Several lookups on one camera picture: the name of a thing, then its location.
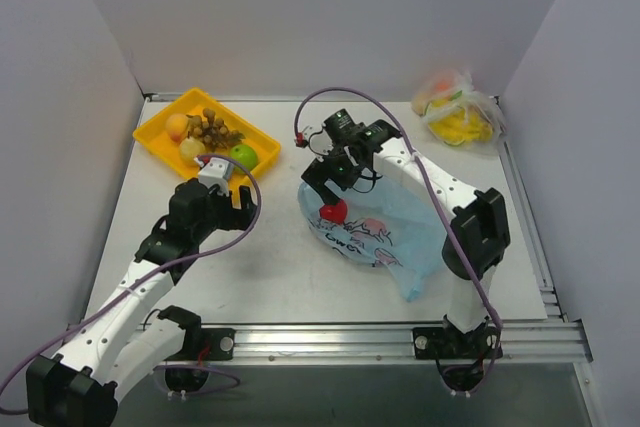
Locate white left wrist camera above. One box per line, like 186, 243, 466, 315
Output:
194, 156, 234, 196

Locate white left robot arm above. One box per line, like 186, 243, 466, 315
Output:
26, 179, 262, 426

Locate green apple fruit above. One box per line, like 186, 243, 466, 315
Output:
229, 143, 259, 171

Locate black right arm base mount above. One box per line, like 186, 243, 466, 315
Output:
411, 317, 503, 361

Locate light blue printed plastic bag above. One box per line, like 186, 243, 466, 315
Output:
297, 177, 447, 302

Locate orange peach fruit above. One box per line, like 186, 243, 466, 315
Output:
165, 114, 190, 144

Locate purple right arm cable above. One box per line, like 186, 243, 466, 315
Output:
293, 86, 504, 363

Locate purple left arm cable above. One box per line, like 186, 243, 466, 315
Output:
0, 152, 264, 416

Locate aluminium front rail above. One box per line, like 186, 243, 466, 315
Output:
57, 319, 594, 367

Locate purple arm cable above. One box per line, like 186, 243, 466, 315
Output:
293, 86, 504, 363
0, 152, 264, 416

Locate yellow lemon fruit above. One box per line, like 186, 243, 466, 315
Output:
178, 137, 207, 167

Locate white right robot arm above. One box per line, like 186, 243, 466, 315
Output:
302, 109, 511, 356

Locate clear bag of yellow fruit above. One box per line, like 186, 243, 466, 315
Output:
411, 69, 506, 154

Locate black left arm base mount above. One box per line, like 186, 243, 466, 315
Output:
167, 327, 236, 363

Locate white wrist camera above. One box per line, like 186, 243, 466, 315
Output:
194, 156, 234, 196
295, 126, 332, 156

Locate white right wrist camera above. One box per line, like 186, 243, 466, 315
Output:
295, 126, 332, 156

